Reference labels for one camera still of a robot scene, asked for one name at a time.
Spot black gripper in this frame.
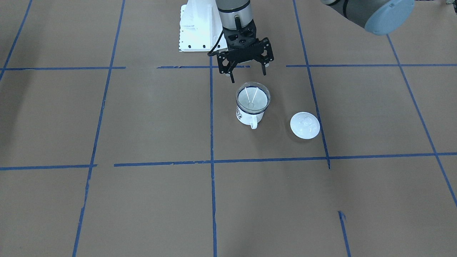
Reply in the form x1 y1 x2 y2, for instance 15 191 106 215
216 22 274 83

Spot white enamel mug lid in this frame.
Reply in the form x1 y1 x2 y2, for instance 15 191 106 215
290 112 320 140

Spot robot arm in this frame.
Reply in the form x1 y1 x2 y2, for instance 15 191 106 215
208 0 415 83

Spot white enamel mug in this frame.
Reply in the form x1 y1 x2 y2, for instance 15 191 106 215
235 102 269 130

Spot brown paper table cover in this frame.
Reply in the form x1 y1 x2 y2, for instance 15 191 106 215
1 0 456 257

